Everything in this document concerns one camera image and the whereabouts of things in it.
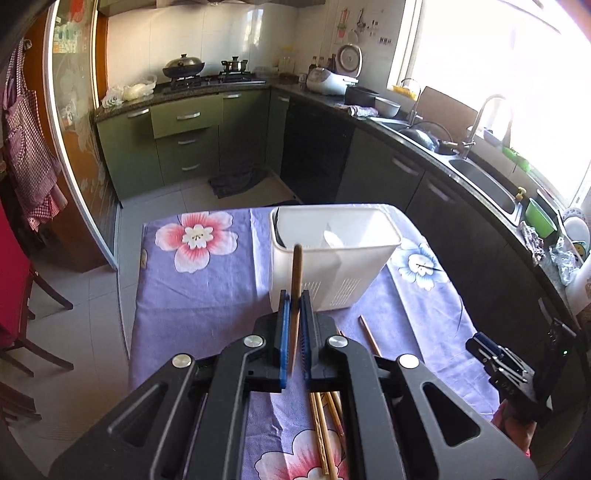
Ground dark stone countertop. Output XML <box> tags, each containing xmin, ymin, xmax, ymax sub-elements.
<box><xmin>95</xmin><ymin>78</ymin><xmax>591</xmax><ymax>315</ymax></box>

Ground black wok with lid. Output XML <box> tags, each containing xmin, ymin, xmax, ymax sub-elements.
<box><xmin>163</xmin><ymin>53</ymin><xmax>206</xmax><ymax>79</ymax></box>

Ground crumpled shiny bag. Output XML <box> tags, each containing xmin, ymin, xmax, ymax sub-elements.
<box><xmin>549</xmin><ymin>235</ymin><xmax>580</xmax><ymax>287</ymax></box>

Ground white rice cooker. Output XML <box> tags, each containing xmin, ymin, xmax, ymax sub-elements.
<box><xmin>306</xmin><ymin>43</ymin><xmax>365</xmax><ymax>96</ymax></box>

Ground crumpled counter cloth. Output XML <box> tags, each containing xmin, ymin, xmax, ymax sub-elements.
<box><xmin>335</xmin><ymin>104</ymin><xmax>377</xmax><ymax>120</ymax></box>

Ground checked apron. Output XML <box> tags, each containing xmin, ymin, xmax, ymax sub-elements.
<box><xmin>2</xmin><ymin>39</ymin><xmax>70</xmax><ymax>234</ymax></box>

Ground person's right forearm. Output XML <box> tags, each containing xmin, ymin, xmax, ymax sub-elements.
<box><xmin>492</xmin><ymin>401</ymin><xmax>539</xmax><ymax>459</ymax></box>

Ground black pan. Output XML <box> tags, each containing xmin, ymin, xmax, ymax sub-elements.
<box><xmin>399</xmin><ymin>121</ymin><xmax>458</xmax><ymax>155</ymax></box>

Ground red covered wooden chair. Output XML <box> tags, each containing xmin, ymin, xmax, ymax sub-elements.
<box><xmin>0</xmin><ymin>198</ymin><xmax>75</xmax><ymax>430</ymax></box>

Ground white plastic bottle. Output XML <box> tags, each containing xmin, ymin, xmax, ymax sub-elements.
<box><xmin>566</xmin><ymin>258</ymin><xmax>591</xmax><ymax>319</ymax></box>

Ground patterned dish rag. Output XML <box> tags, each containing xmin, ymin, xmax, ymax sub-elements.
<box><xmin>519</xmin><ymin>222</ymin><xmax>548</xmax><ymax>266</ymax></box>

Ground wooden chopstick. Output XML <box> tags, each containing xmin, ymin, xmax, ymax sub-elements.
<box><xmin>359</xmin><ymin>315</ymin><xmax>383</xmax><ymax>358</ymax></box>
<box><xmin>317</xmin><ymin>392</ymin><xmax>340</xmax><ymax>480</ymax></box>
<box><xmin>325</xmin><ymin>391</ymin><xmax>347</xmax><ymax>437</ymax></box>
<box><xmin>287</xmin><ymin>244</ymin><xmax>304</xmax><ymax>376</ymax></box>
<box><xmin>308</xmin><ymin>392</ymin><xmax>331</xmax><ymax>480</ymax></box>

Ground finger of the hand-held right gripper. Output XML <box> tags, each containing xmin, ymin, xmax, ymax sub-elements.
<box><xmin>475</xmin><ymin>331</ymin><xmax>527</xmax><ymax>370</ymax></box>
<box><xmin>465</xmin><ymin>339</ymin><xmax>509</xmax><ymax>377</ymax></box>

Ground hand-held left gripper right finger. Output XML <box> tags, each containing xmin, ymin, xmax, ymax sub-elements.
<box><xmin>299</xmin><ymin>290</ymin><xmax>539</xmax><ymax>480</ymax></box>

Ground glass sliding door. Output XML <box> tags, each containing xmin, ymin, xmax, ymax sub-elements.
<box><xmin>44</xmin><ymin>0</ymin><xmax>121</xmax><ymax>273</ymax></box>

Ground white plate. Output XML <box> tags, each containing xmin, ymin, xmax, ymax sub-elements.
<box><xmin>561</xmin><ymin>208</ymin><xmax>591</xmax><ymax>259</ymax></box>

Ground green base cabinet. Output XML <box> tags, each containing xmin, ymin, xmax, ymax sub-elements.
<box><xmin>96</xmin><ymin>88</ymin><xmax>278</xmax><ymax>201</ymax></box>

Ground white plastic bag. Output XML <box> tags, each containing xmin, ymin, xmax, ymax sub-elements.
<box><xmin>121</xmin><ymin>76</ymin><xmax>158</xmax><ymax>100</ymax></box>

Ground green drawer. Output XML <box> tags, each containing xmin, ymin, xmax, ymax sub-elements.
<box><xmin>150</xmin><ymin>99</ymin><xmax>225</xmax><ymax>139</ymax></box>

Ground tall steel faucet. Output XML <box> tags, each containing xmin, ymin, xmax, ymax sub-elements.
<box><xmin>464</xmin><ymin>95</ymin><xmax>513</xmax><ymax>160</ymax></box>

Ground dark base cabinet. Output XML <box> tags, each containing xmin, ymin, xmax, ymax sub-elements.
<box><xmin>265</xmin><ymin>90</ymin><xmax>578</xmax><ymax>416</ymax></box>

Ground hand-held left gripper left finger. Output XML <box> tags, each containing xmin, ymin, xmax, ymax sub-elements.
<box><xmin>46</xmin><ymin>290</ymin><xmax>293</xmax><ymax>480</ymax></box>

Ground wooden cutting board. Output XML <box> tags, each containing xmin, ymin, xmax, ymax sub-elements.
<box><xmin>418</xmin><ymin>86</ymin><xmax>478</xmax><ymax>144</ymax></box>

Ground kitchen window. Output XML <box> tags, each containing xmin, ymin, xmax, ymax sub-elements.
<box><xmin>392</xmin><ymin>0</ymin><xmax>591</xmax><ymax>208</ymax></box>

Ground white plastic utensil holder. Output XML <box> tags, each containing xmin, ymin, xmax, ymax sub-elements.
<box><xmin>269</xmin><ymin>205</ymin><xmax>402</xmax><ymax>311</ymax></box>

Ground black cooking pot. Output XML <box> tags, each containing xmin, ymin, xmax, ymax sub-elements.
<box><xmin>344</xmin><ymin>86</ymin><xmax>380</xmax><ymax>107</ymax></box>

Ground gas stove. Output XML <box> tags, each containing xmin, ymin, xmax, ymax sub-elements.
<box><xmin>168</xmin><ymin>71</ymin><xmax>267</xmax><ymax>90</ymax></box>

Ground dark floor rag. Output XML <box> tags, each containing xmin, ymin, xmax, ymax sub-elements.
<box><xmin>209</xmin><ymin>168</ymin><xmax>269</xmax><ymax>199</ymax></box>

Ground green windowsill box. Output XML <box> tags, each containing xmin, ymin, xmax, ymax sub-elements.
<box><xmin>501</xmin><ymin>147</ymin><xmax>532</xmax><ymax>172</ymax></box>

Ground small steel faucet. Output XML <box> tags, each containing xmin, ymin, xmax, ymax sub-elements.
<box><xmin>399</xmin><ymin>78</ymin><xmax>423</xmax><ymax>127</ymax></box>

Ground steel double sink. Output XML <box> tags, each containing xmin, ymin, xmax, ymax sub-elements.
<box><xmin>369</xmin><ymin>115</ymin><xmax>525</xmax><ymax>227</ymax></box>

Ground green plastic basin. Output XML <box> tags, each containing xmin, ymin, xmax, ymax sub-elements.
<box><xmin>525</xmin><ymin>198</ymin><xmax>558</xmax><ymax>238</ymax></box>

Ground hanging wall decor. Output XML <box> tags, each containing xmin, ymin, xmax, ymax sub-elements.
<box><xmin>337</xmin><ymin>9</ymin><xmax>384</xmax><ymax>44</ymax></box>

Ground purple floral tablecloth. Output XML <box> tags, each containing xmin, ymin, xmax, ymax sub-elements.
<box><xmin>128</xmin><ymin>203</ymin><xmax>502</xmax><ymax>480</ymax></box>

